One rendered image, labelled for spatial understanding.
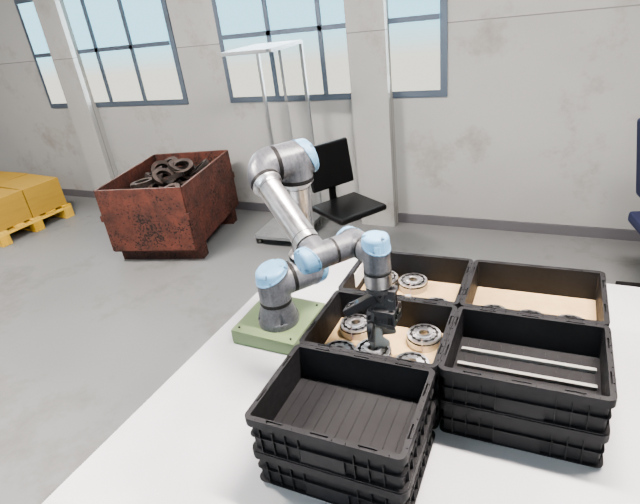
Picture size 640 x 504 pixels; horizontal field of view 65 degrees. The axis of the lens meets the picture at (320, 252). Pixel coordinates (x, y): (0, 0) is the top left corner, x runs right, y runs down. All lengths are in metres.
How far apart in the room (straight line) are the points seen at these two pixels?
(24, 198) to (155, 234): 1.97
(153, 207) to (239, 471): 2.91
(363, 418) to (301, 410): 0.17
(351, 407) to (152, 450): 0.60
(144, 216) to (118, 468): 2.81
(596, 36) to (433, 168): 1.38
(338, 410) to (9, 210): 4.79
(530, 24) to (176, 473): 3.34
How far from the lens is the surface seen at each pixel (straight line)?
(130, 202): 4.19
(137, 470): 1.59
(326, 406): 1.40
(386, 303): 1.39
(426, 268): 1.87
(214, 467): 1.51
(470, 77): 3.94
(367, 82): 4.03
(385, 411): 1.37
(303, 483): 1.36
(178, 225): 4.07
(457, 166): 4.11
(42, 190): 5.92
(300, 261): 1.33
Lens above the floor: 1.80
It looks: 27 degrees down
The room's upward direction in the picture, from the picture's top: 7 degrees counter-clockwise
